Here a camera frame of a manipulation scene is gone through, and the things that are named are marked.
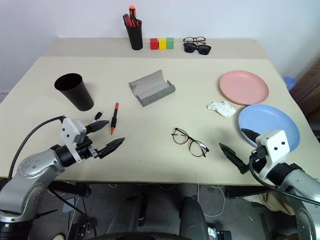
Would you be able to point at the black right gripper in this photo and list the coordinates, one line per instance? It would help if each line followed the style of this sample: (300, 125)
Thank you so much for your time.
(258, 155)

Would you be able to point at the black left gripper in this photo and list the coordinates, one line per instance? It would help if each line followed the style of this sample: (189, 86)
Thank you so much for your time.
(86, 148)

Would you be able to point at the blue round plate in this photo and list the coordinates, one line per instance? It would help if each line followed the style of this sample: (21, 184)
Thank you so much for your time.
(265, 117)

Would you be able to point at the white tissue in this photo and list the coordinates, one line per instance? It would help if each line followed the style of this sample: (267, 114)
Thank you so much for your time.
(223, 108)

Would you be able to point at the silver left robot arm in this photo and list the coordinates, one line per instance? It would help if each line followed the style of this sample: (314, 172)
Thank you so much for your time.
(32, 165)

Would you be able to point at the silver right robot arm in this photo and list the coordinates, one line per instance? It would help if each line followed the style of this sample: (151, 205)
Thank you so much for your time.
(300, 182)

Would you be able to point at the red black pen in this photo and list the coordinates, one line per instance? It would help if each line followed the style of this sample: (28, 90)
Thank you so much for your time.
(114, 120)

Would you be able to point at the wide black plastic cup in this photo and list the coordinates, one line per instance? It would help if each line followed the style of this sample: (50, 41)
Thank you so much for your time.
(77, 97)

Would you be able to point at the pink round plate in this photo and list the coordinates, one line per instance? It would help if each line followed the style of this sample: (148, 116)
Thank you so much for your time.
(243, 87)

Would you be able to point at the open grey glasses case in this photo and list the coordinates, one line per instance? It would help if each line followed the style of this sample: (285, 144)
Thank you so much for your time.
(150, 87)

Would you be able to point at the blue plastic container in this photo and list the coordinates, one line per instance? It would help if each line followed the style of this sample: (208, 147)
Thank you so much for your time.
(290, 83)

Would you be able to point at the brown wooden furniture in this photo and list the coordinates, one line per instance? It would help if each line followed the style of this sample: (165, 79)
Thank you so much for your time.
(308, 92)

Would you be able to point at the dark rounded shape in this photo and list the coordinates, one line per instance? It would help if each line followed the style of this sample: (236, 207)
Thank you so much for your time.
(192, 217)

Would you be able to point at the tall black pen holder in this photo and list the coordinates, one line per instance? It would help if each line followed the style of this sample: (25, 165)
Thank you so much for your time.
(135, 37)

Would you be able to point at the red cube block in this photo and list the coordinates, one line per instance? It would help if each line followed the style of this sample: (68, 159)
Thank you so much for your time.
(154, 44)

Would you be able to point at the yellow cube block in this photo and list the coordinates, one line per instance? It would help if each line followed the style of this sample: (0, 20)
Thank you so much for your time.
(162, 44)

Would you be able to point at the black sunglasses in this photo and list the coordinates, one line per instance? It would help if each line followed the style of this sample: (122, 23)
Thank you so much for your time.
(189, 48)

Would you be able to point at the green cube block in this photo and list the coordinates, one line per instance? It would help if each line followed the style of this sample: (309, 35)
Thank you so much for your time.
(170, 43)

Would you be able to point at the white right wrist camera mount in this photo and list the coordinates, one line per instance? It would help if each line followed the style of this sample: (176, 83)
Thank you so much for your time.
(275, 142)

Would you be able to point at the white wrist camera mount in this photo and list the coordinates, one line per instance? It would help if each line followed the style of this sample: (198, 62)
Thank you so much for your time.
(67, 130)
(275, 142)

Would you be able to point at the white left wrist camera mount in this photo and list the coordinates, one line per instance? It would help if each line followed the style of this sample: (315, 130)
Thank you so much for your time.
(67, 130)

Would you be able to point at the black table frame bar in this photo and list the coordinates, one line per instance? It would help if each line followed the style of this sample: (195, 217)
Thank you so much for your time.
(72, 188)
(246, 192)

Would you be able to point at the tortoise round frame glasses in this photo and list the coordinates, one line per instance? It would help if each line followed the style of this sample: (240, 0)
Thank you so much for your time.
(180, 136)

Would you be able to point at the brown frame clear glasses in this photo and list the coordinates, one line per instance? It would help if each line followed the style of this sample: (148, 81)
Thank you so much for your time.
(189, 40)

